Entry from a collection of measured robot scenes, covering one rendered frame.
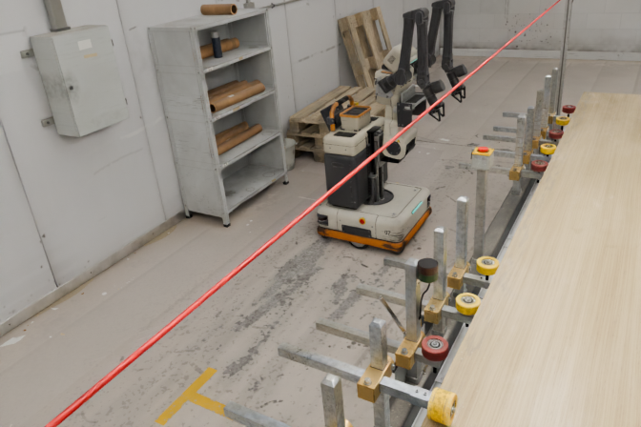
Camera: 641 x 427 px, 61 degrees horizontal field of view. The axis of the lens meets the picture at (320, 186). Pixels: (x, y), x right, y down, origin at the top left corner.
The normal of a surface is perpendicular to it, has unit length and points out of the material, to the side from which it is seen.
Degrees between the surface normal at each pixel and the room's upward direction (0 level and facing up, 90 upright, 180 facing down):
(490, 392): 0
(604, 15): 90
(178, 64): 90
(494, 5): 90
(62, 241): 90
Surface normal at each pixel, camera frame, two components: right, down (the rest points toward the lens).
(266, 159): -0.50, 0.40
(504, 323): -0.08, -0.90
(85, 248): 0.86, 0.15
